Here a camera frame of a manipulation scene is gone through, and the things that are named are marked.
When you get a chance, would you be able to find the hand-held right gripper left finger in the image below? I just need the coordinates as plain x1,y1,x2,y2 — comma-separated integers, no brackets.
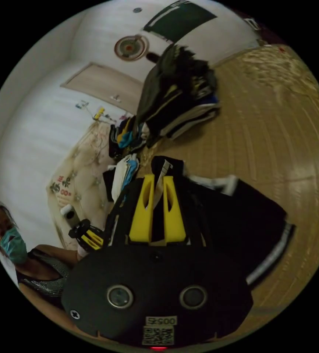
128,174,157,241

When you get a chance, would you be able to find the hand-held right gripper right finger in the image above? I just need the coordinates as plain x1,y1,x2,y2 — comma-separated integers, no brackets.
163,175,187,241

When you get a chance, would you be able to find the black short sleeve shirt with white print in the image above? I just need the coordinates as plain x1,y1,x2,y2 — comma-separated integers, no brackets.
150,155,297,288

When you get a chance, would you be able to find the person's body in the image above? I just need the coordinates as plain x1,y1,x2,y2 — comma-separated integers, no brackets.
0,200,73,304

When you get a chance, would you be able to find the pile of colourful clothes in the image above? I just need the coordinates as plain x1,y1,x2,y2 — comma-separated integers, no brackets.
102,115,149,204

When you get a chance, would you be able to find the bed with woven mat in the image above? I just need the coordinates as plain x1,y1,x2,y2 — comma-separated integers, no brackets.
45,43,319,333

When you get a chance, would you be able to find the pile of dark clothes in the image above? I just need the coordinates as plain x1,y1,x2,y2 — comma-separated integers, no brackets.
135,43,221,148

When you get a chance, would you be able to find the beige door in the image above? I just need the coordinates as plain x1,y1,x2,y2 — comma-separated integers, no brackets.
60,62,145,115

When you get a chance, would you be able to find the round ceiling lamp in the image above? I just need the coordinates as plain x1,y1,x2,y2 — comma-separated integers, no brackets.
114,34,150,61

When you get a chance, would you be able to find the window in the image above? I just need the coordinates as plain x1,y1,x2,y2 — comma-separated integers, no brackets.
143,0,218,43

